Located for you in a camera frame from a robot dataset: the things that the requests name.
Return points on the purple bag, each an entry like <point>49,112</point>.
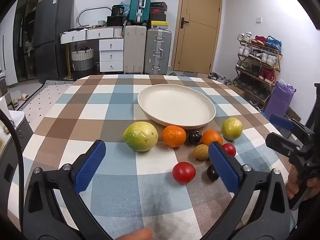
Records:
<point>278,100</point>

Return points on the dark wardrobe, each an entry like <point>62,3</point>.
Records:
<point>25,35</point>

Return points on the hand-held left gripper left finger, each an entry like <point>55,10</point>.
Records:
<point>91,165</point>

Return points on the person's right hand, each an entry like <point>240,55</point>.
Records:
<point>292,182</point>

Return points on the silver suitcase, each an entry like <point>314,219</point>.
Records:
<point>157,52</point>

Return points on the orange mandarin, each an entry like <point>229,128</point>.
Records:
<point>211,137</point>
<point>174,136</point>

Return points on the teal suitcase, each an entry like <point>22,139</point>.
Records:
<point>140,5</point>

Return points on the dark purple plum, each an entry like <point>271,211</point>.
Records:
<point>194,137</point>
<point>212,173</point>

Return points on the white dresser with drawers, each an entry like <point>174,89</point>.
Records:
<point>110,52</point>

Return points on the small green guava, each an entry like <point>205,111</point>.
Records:
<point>232,129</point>

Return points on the red tomato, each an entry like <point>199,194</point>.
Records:
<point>229,149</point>
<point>183,172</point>

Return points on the brown-yellow round fruit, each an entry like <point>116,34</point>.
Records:
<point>200,152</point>

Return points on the black bag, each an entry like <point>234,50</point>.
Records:
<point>118,11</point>

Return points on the patterned floor rug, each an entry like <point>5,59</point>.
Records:
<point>42,97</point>

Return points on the beige suitcase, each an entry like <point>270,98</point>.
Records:
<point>135,50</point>

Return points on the beige slippers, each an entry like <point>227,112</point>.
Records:
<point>21,99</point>

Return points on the yellow and black box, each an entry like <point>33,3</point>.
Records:
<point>158,25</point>

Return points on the brown doormat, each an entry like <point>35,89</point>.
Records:
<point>293,115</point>

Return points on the wooden door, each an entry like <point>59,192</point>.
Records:
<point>200,30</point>

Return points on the grey slippers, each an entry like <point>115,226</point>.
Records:
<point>175,74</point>

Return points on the checkered tablecloth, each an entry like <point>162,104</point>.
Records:
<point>112,120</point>

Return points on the shoes on floor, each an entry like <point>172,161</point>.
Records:
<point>220,78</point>

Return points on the person's left hand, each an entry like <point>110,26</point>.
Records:
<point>136,235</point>

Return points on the black refrigerator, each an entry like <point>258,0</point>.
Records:
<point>51,30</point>

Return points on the woven laundry basket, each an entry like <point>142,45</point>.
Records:
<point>82,58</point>

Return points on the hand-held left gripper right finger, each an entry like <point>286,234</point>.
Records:
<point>223,165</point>

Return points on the stack of shoe boxes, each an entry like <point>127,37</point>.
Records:
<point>158,11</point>

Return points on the cream round plate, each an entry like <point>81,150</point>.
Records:
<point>175,105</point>

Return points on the wooden shoe rack with shoes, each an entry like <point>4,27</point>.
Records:
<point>260,65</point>

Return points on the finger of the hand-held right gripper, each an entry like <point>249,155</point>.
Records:
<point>281,122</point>
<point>280,142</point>

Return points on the large yellow-green guava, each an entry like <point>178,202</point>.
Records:
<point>140,136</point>

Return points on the metal oval hoop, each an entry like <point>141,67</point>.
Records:
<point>82,12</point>

